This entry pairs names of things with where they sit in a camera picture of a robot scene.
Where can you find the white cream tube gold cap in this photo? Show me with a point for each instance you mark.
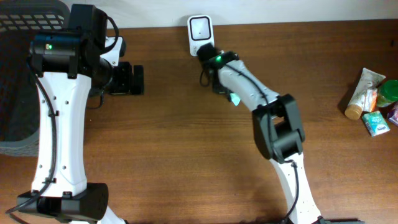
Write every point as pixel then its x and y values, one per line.
pixel 368 80

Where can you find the orange tissue pack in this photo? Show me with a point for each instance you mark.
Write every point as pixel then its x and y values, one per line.
pixel 370 100

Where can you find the red purple snack package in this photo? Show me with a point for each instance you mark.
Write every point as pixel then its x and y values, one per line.
pixel 392 116

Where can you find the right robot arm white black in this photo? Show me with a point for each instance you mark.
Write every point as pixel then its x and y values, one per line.
pixel 277 127

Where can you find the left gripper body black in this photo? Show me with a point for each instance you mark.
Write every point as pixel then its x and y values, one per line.
pixel 121 79

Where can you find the grey plastic mesh basket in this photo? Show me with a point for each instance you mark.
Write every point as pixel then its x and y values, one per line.
pixel 20 22

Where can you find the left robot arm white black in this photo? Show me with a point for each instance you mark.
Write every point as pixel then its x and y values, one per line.
pixel 68 66

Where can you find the teal tissue pack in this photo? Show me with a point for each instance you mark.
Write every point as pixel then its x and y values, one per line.
pixel 375 123

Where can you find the green lid glass jar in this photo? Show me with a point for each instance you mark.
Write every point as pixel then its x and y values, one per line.
pixel 387 94

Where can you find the teal pouch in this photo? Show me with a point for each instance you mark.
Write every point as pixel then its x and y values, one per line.
pixel 235 99

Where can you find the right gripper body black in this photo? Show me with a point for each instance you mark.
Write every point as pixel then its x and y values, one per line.
pixel 220 89

